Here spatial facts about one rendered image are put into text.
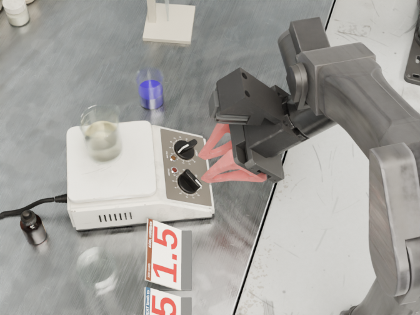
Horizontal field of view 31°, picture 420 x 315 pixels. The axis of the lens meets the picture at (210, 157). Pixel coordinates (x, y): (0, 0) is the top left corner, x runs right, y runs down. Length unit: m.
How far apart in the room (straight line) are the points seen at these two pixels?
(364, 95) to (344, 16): 0.61
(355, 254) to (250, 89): 0.34
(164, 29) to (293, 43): 0.41
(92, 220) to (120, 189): 0.07
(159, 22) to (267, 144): 0.47
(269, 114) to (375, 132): 0.21
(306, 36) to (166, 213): 0.33
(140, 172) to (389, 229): 0.48
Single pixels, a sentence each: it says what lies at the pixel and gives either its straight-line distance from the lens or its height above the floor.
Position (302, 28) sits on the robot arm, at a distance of 0.89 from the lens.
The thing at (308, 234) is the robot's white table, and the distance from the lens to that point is 1.08.
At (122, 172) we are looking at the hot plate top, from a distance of 1.02.
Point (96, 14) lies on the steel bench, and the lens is 1.32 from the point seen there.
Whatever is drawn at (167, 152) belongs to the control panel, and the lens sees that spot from 1.06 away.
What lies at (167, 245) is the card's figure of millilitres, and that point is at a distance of 1.04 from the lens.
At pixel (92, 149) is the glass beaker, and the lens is 1.00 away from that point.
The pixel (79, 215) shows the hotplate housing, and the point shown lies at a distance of 1.03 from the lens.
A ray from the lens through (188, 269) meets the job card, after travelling 1.04.
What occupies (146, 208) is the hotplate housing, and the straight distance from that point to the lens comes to 1.02.
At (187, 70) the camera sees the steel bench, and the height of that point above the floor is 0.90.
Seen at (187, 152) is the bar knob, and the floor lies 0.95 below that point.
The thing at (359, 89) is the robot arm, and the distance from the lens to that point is 0.73.
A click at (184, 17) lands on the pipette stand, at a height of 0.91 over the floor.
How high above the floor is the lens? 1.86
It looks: 58 degrees down
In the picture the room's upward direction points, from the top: straight up
